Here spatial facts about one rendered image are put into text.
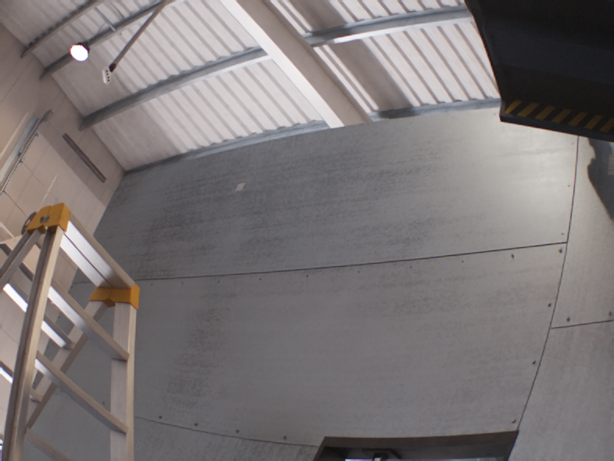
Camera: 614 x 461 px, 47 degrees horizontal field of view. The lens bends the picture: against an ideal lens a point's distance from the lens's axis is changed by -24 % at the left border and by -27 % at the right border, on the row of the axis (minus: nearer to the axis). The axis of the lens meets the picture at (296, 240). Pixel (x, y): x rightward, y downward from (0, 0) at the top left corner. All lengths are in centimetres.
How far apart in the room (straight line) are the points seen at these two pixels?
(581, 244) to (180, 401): 129
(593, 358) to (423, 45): 778
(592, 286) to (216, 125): 1038
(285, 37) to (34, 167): 495
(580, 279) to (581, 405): 37
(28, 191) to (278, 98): 421
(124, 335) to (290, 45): 771
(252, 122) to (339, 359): 945
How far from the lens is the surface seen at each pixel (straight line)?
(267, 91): 1102
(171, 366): 262
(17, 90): 1281
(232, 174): 304
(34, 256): 1168
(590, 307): 186
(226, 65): 1069
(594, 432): 166
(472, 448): 183
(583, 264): 195
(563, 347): 183
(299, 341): 233
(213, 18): 1035
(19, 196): 1248
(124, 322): 212
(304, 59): 973
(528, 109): 166
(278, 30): 953
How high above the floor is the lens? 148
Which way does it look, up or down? 29 degrees up
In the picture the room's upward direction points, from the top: 24 degrees clockwise
